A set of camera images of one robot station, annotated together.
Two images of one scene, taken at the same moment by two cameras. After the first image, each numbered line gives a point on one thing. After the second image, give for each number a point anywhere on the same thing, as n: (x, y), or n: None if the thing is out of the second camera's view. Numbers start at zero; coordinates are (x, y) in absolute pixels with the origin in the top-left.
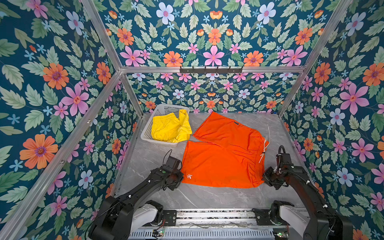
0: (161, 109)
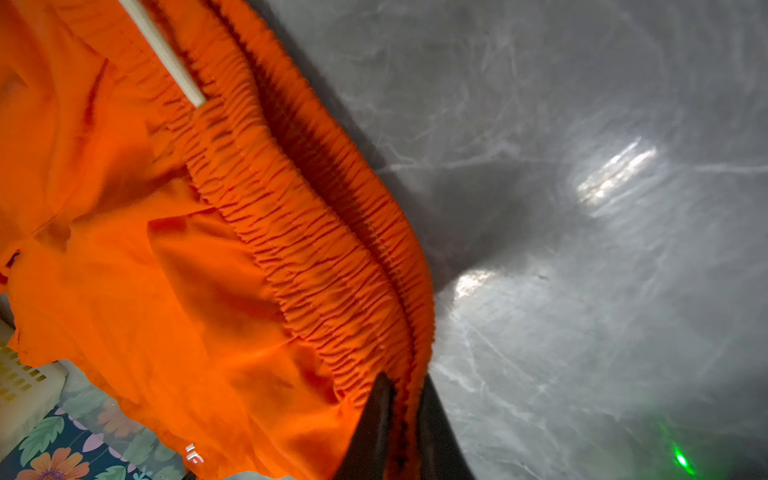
0: (29, 393)
